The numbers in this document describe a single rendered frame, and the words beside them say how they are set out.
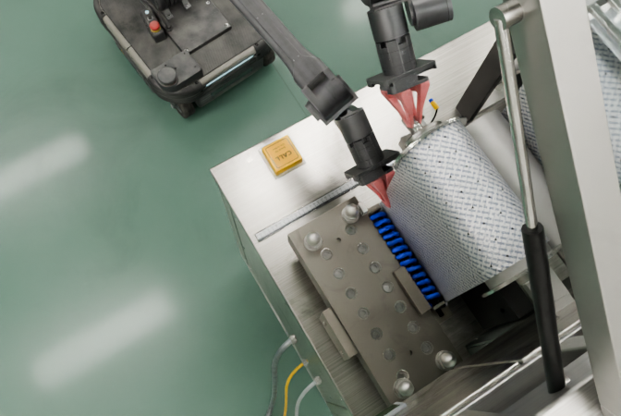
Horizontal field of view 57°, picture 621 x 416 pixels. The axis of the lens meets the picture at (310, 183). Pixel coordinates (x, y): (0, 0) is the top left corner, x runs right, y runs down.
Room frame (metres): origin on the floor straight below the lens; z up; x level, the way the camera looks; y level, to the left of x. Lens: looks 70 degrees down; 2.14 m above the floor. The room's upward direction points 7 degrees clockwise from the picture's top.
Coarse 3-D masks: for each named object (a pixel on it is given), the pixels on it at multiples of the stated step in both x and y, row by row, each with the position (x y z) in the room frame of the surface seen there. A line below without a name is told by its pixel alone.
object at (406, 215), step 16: (400, 192) 0.35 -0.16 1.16; (384, 208) 0.36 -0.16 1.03; (400, 208) 0.34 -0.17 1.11; (416, 208) 0.32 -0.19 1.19; (400, 224) 0.33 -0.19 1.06; (416, 224) 0.31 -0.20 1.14; (416, 240) 0.29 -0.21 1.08; (432, 240) 0.27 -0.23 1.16; (416, 256) 0.27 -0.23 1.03; (432, 256) 0.26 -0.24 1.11; (448, 256) 0.24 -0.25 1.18; (432, 272) 0.24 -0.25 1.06; (448, 272) 0.23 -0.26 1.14; (448, 288) 0.21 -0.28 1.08; (464, 288) 0.20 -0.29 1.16
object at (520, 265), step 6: (546, 246) 0.25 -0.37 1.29; (516, 264) 0.21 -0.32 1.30; (522, 264) 0.21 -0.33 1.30; (504, 270) 0.20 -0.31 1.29; (510, 270) 0.20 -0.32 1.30; (516, 270) 0.20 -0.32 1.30; (522, 270) 0.20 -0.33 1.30; (498, 276) 0.20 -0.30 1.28; (504, 276) 0.20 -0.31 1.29; (510, 276) 0.19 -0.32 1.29; (486, 282) 0.19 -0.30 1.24; (492, 282) 0.19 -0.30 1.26; (498, 282) 0.19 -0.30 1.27
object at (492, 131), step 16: (496, 112) 0.51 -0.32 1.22; (480, 128) 0.47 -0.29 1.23; (496, 128) 0.47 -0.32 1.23; (480, 144) 0.44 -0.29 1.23; (496, 144) 0.44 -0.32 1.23; (512, 144) 0.44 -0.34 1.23; (496, 160) 0.41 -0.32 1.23; (512, 160) 0.41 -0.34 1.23; (512, 176) 0.38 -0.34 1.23; (544, 176) 0.39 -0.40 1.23; (544, 192) 0.36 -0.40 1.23; (544, 208) 0.33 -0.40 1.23; (544, 224) 0.31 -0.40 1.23; (560, 240) 0.28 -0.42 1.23
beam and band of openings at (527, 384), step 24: (576, 336) 0.09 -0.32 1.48; (576, 360) 0.06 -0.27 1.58; (504, 384) 0.03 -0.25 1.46; (528, 384) 0.04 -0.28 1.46; (576, 384) 0.03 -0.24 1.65; (480, 408) 0.00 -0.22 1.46; (504, 408) 0.01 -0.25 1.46; (528, 408) 0.01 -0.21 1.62; (552, 408) 0.01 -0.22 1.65; (576, 408) 0.01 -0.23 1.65; (600, 408) 0.01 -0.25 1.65
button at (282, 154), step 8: (272, 144) 0.52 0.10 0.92; (280, 144) 0.52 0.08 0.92; (288, 144) 0.53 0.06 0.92; (264, 152) 0.50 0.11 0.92; (272, 152) 0.50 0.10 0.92; (280, 152) 0.51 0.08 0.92; (288, 152) 0.51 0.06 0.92; (296, 152) 0.51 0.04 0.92; (272, 160) 0.48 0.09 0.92; (280, 160) 0.49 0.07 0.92; (288, 160) 0.49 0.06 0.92; (296, 160) 0.49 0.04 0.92; (280, 168) 0.47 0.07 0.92; (288, 168) 0.47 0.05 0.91
